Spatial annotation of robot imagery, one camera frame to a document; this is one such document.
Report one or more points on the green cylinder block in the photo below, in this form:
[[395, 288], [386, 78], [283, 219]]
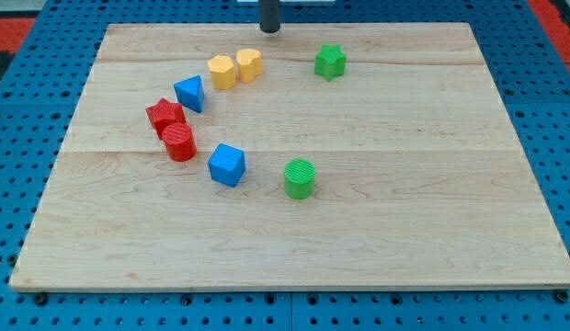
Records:
[[299, 175]]

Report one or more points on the blue cube block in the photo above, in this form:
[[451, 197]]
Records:
[[227, 165]]

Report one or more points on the red cylinder block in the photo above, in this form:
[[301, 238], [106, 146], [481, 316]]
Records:
[[179, 142]]

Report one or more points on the yellow hexagon block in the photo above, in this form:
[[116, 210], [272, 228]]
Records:
[[222, 72]]

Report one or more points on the yellow heart block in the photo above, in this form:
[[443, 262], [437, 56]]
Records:
[[249, 64]]

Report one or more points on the green star block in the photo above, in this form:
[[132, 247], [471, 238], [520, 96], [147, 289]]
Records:
[[330, 62]]

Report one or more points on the blue triangle block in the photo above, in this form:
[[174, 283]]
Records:
[[190, 93]]

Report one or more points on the red star block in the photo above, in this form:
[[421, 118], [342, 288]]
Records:
[[163, 114]]

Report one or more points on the wooden board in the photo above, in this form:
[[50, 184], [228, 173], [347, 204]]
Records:
[[421, 183]]

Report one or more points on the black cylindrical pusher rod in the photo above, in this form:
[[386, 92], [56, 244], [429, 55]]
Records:
[[269, 20]]

